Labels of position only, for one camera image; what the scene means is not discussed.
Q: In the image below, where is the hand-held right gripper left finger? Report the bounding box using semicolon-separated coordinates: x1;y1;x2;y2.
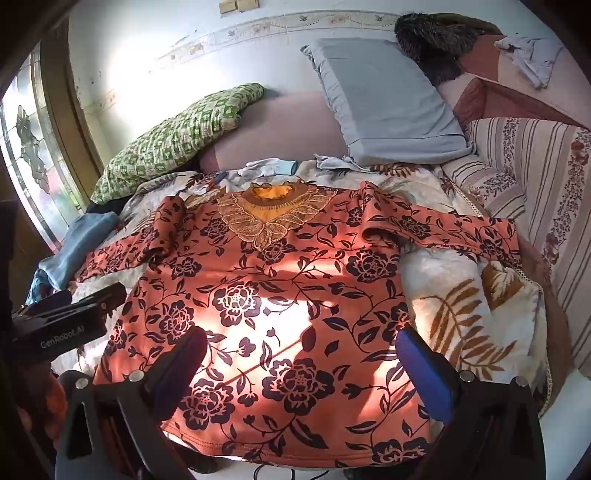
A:
55;325;208;480

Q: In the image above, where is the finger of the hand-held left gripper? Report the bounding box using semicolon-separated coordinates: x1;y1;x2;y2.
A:
44;281;127;320

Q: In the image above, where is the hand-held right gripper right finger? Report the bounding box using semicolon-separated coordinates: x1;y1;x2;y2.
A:
398;325;548;480

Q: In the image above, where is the orange floral shirt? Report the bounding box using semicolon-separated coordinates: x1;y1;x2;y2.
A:
76;181;522;468

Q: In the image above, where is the teal printed cloth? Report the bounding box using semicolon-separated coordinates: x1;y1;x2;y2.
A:
25;268;52;303

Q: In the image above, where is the blue cloth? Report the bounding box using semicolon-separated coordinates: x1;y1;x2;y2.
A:
34;211;118;296

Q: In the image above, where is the white leaf print blanket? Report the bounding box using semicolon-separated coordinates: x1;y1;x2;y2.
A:
51;159;552;416

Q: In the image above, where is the wooden stained glass window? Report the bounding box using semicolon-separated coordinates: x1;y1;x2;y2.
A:
0;46;105;259

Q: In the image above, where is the green patterned pillow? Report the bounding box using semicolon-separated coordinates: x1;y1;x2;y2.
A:
91;83;266;206

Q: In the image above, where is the white glove with teal cuff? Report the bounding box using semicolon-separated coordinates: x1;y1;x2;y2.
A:
238;158;298;178

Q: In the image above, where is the striped floral pillow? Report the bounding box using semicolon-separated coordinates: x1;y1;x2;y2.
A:
441;117;591;370

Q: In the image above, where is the small grey cloth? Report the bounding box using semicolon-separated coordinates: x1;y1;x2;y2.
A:
315;154;370;172

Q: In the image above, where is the mauve bolster cushion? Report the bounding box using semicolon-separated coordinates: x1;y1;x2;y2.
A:
198;90;352;175

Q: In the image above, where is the grey pillow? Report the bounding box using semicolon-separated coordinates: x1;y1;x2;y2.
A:
302;38;472;166

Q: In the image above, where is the brown pink patchwork quilt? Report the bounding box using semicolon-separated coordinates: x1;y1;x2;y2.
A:
436;32;591;130

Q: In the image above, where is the dark furry blanket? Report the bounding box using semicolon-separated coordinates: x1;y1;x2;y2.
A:
394;13;504;86

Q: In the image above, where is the pale grey garment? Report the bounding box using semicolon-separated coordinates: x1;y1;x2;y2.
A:
494;34;566;89

